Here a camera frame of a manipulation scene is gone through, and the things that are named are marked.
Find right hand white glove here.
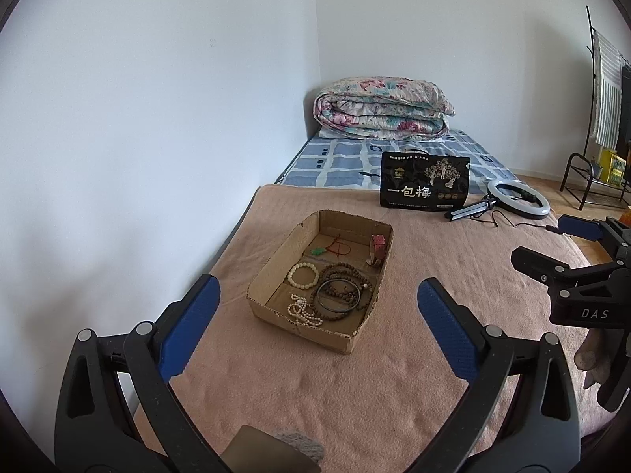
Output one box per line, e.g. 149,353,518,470
574,329,611,390

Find brown cardboard box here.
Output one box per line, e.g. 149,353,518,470
247,209,394,354

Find red ornament charm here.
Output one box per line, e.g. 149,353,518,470
366,234,387,268

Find green jade pendant red cord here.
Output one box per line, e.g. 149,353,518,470
310,238,354,259

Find folded floral quilt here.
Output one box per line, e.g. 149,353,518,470
312,76,456,139

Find striped hanging cloth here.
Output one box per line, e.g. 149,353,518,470
592,29,625,149

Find white ring light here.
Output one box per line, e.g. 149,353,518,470
487,179,551,220

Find black snack bag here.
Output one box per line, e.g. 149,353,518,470
380,152,470,211

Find black clothes rack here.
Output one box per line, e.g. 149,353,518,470
560,27,630,208

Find cream bead bracelet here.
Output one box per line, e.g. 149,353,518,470
287,261,321,291

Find black folded tripod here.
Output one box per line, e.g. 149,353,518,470
445,200,489,221

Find blue bangle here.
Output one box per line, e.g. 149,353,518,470
314,277,362,315

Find pearl bead necklace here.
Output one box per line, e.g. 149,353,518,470
286,292,324,330

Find dark hanging clothes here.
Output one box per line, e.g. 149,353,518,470
617,64,631,182

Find black ring light cable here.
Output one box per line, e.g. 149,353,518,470
484,208,561,234

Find brown wooden bead mala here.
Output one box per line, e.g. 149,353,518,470
310,263,373,321

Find pink fleece blanket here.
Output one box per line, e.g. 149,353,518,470
171,185,587,472

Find yellow green box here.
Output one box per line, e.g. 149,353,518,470
598,149,627,186

